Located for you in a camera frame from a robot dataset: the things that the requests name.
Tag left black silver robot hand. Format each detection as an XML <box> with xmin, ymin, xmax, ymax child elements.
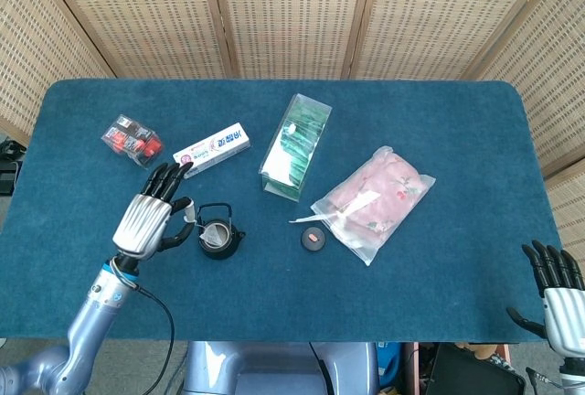
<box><xmin>112</xmin><ymin>161</ymin><xmax>198</xmax><ymax>262</ymax></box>

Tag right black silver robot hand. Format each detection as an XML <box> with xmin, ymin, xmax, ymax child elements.
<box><xmin>505</xmin><ymin>239</ymin><xmax>585</xmax><ymax>360</ymax></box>

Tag pyramid tea bag with string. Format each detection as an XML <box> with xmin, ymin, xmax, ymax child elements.
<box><xmin>184</xmin><ymin>211</ymin><xmax>227</xmax><ymax>251</ymax></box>

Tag black cast iron teapot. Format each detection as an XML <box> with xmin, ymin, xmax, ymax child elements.
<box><xmin>195</xmin><ymin>202</ymin><xmax>247</xmax><ymax>262</ymax></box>

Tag black teapot lid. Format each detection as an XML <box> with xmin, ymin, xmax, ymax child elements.
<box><xmin>300</xmin><ymin>226</ymin><xmax>327</xmax><ymax>251</ymax></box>

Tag clear box green packets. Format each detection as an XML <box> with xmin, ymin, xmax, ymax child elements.
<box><xmin>258</xmin><ymin>92</ymin><xmax>334</xmax><ymax>204</ymax></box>

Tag zip bag with pink cloth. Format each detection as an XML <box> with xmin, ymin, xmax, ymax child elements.
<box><xmin>288</xmin><ymin>145</ymin><xmax>437</xmax><ymax>267</ymax></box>

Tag clear box red black capsules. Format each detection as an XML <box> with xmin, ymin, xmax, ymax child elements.
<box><xmin>101</xmin><ymin>113</ymin><xmax>165</xmax><ymax>171</ymax></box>

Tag white toothpaste box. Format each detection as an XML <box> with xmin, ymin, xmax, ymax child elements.
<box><xmin>172</xmin><ymin>121</ymin><xmax>252</xmax><ymax>180</ymax></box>

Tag black flat case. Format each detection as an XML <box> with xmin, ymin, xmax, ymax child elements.
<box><xmin>422</xmin><ymin>343</ymin><xmax>527</xmax><ymax>395</ymax></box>

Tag black device on floor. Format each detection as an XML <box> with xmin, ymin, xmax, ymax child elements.
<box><xmin>0</xmin><ymin>137</ymin><xmax>25</xmax><ymax>196</ymax></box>

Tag blue carpet table cover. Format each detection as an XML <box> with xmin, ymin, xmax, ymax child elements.
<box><xmin>0</xmin><ymin>78</ymin><xmax>578</xmax><ymax>345</ymax></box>

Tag blue printed package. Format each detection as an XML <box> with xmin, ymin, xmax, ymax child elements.
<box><xmin>377</xmin><ymin>342</ymin><xmax>404</xmax><ymax>390</ymax></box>

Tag silver-blue robot torso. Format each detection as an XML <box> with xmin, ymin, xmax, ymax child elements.
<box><xmin>181</xmin><ymin>341</ymin><xmax>380</xmax><ymax>395</ymax></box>

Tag woven bamboo folding screen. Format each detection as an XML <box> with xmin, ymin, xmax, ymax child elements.
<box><xmin>0</xmin><ymin>0</ymin><xmax>585</xmax><ymax>312</ymax></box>

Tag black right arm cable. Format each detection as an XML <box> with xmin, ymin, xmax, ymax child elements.
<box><xmin>525</xmin><ymin>366</ymin><xmax>564</xmax><ymax>390</ymax></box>

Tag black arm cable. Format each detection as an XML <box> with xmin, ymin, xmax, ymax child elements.
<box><xmin>525</xmin><ymin>366</ymin><xmax>564</xmax><ymax>390</ymax></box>
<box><xmin>133</xmin><ymin>283</ymin><xmax>176</xmax><ymax>395</ymax></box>

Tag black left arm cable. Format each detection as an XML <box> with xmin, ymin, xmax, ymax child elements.
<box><xmin>133</xmin><ymin>283</ymin><xmax>176</xmax><ymax>395</ymax></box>

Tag black torso cable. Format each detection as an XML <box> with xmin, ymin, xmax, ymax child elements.
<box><xmin>308</xmin><ymin>342</ymin><xmax>338</xmax><ymax>395</ymax></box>

